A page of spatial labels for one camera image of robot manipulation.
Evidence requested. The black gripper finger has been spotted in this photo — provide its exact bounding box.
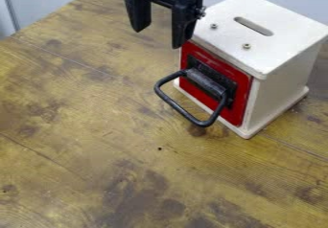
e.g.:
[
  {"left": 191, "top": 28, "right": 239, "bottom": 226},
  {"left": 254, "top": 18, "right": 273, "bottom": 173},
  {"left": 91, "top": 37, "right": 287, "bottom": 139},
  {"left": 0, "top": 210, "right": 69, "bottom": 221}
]
[
  {"left": 171, "top": 4, "right": 206, "bottom": 49},
  {"left": 124, "top": 0, "right": 151, "bottom": 32}
]

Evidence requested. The black metal drawer handle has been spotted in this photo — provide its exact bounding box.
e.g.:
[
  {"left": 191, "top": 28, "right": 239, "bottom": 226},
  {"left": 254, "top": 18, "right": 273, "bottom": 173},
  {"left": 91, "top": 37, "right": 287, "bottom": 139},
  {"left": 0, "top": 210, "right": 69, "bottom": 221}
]
[{"left": 152, "top": 54, "right": 238, "bottom": 128}]

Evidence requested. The red wooden drawer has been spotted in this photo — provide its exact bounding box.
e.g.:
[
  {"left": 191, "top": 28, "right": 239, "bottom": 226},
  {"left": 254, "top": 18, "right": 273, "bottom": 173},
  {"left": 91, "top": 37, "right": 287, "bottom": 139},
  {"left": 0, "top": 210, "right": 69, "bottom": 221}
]
[{"left": 180, "top": 41, "right": 253, "bottom": 126}]

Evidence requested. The white wooden box cabinet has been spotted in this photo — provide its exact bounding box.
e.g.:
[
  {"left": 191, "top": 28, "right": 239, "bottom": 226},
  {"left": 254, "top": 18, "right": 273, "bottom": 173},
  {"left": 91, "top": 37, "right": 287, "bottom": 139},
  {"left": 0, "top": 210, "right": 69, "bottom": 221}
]
[{"left": 190, "top": 0, "right": 328, "bottom": 139}]

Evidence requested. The grey vertical pole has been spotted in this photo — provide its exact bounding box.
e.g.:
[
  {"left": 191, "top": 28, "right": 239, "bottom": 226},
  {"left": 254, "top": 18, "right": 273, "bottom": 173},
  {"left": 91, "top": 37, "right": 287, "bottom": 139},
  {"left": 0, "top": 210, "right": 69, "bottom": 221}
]
[{"left": 4, "top": 0, "right": 20, "bottom": 32}]

